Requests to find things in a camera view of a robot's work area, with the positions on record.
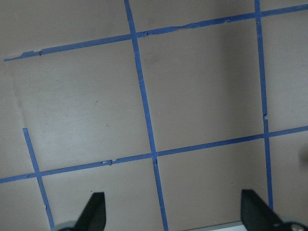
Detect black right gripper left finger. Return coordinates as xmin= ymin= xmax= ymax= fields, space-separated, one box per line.
xmin=73 ymin=192 xmax=106 ymax=231

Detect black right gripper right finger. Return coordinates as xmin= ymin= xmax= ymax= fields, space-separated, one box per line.
xmin=241 ymin=189 xmax=283 ymax=231

